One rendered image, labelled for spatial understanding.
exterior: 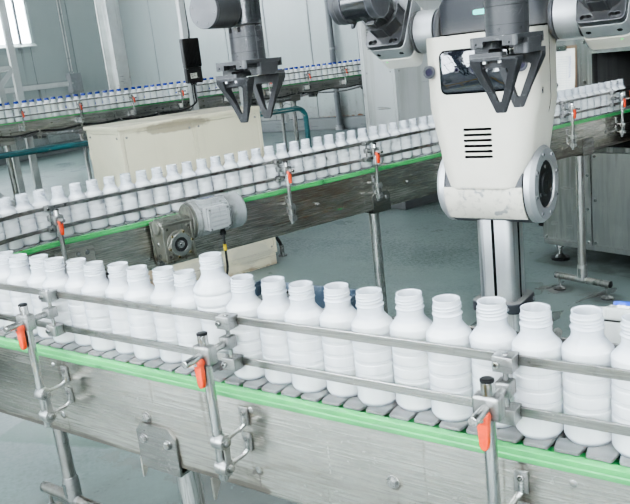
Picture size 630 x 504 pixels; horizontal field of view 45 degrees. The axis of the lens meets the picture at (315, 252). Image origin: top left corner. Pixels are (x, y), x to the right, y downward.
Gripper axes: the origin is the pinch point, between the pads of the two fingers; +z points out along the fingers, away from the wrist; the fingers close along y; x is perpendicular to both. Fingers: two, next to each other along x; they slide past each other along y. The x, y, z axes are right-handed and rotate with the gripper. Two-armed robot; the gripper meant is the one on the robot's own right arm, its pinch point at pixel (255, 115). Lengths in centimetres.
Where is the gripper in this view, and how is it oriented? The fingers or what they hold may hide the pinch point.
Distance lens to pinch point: 132.2
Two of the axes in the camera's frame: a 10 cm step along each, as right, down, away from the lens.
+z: 1.0, 9.7, 2.4
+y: -5.6, 2.5, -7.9
